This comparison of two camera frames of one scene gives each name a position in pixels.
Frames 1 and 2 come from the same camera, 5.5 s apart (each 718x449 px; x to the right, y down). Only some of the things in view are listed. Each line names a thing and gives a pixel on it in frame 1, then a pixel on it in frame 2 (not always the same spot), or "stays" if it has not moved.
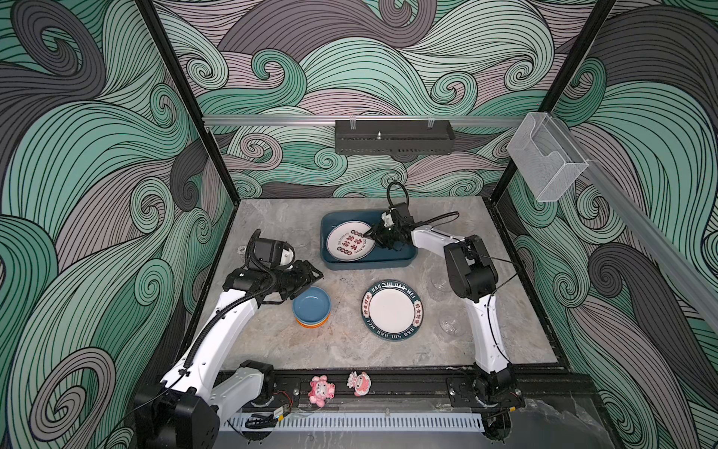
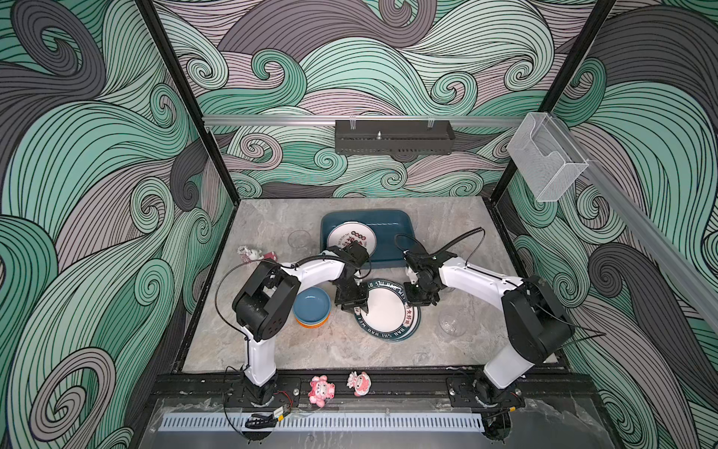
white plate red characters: (347, 241) stays
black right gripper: (375, 234) to (414, 302)
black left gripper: (304, 277) to (360, 301)
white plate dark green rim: (393, 310) stays
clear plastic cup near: (452, 323) stays
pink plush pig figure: (321, 390) stays
